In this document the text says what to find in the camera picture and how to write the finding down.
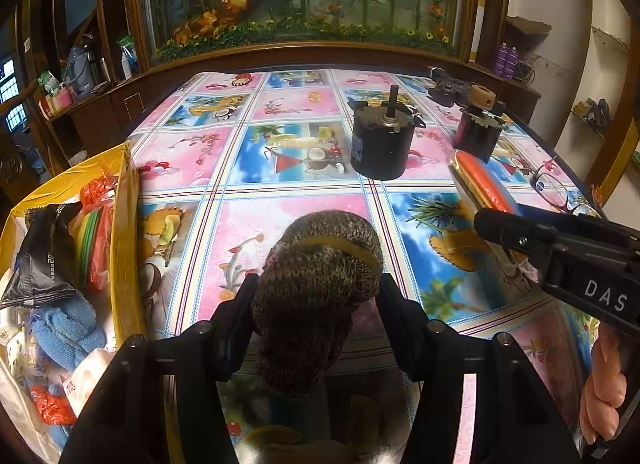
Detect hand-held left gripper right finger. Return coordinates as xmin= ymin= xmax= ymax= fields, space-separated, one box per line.
xmin=377 ymin=274 xmax=583 ymax=464

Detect black cylindrical motor with shaft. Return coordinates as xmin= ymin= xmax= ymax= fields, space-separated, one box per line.
xmin=348 ymin=85 xmax=426 ymax=180

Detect blue knitted towel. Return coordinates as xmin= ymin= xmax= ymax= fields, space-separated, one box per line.
xmin=30 ymin=294 xmax=108 ymax=370

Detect brown knitted cloth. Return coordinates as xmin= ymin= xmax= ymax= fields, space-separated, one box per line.
xmin=250 ymin=210 xmax=385 ymax=400

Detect pink box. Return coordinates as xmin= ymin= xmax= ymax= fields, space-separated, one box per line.
xmin=39 ymin=89 xmax=76 ymax=120

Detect lemon print tissue pack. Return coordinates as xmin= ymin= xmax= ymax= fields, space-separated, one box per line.
xmin=0 ymin=326 xmax=38 ymax=395

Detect black plastic tool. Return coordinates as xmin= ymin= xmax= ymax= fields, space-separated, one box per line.
xmin=427 ymin=65 xmax=507 ymax=112

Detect blue cloth in red bag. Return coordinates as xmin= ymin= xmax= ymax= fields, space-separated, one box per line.
xmin=27 ymin=381 xmax=81 ymax=452

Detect grey blue thermos kettle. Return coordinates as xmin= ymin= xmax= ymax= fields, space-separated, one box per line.
xmin=64 ymin=34 xmax=108 ymax=92

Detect black foil packet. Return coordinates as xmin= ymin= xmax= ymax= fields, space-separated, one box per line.
xmin=0 ymin=203 xmax=83 ymax=310

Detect bag of coloured sponge sheets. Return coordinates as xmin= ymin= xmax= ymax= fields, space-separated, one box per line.
xmin=70 ymin=204 xmax=116 ymax=292

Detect white soft tissue pack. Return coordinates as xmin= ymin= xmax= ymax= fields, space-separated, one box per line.
xmin=62 ymin=348 xmax=118 ymax=415

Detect round wooden cap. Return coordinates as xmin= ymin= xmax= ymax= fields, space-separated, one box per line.
xmin=469 ymin=84 xmax=497 ymax=109

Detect fruit print tablecloth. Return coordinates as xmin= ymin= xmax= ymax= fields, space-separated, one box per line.
xmin=120 ymin=69 xmax=621 ymax=464

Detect yellow rimmed white tray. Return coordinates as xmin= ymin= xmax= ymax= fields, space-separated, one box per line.
xmin=0 ymin=141 xmax=146 ymax=464

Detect red gold foil packet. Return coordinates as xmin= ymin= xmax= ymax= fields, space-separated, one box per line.
xmin=447 ymin=149 xmax=538 ymax=277

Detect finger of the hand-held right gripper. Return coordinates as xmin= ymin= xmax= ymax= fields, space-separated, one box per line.
xmin=472 ymin=208 xmax=556 ymax=257

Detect dark wooden cabinet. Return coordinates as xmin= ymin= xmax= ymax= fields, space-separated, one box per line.
xmin=0 ymin=0 xmax=543 ymax=175

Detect purple frame glasses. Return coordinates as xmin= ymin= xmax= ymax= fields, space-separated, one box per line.
xmin=530 ymin=156 xmax=603 ymax=219

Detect dark strap bundle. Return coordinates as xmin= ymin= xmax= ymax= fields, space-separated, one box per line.
xmin=572 ymin=98 xmax=612 ymax=132

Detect barred window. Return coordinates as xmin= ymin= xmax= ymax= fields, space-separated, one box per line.
xmin=0 ymin=59 xmax=20 ymax=105
xmin=4 ymin=104 xmax=28 ymax=134

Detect black cylindrical motor with gear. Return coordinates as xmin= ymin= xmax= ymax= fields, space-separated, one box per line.
xmin=452 ymin=109 xmax=506 ymax=165

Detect person's right hand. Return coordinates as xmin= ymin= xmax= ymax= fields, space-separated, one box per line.
xmin=582 ymin=321 xmax=628 ymax=445

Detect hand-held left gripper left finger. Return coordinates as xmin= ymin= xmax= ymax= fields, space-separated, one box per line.
xmin=60 ymin=271 xmax=261 ymax=464

